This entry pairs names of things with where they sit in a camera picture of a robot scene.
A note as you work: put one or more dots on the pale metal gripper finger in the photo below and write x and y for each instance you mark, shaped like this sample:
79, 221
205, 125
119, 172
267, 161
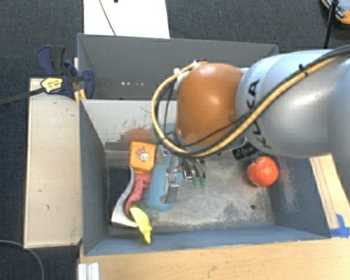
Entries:
172, 192

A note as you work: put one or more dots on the light blue bottle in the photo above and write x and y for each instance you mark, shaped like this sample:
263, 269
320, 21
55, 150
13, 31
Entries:
157, 191

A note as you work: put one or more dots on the pink cloth toy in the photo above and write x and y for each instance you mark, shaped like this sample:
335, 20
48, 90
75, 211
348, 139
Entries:
139, 189

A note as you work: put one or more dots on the orange printed box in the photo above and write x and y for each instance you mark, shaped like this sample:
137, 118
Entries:
142, 156

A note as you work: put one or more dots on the yellow toy banana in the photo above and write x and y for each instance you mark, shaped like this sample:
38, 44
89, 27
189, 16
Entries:
142, 222

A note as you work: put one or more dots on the grey metal bin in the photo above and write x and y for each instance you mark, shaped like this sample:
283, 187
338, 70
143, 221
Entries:
221, 209

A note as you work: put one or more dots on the white curved sheet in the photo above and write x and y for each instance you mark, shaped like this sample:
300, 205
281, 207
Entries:
123, 211

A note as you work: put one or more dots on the orange fruit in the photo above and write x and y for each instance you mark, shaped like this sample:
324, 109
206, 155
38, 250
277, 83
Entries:
262, 171

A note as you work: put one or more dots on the pale wood flat board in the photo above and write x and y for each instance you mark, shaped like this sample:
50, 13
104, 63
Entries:
54, 168

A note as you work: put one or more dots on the black cylinder on white bracket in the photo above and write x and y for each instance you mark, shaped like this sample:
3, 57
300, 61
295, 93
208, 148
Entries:
244, 153

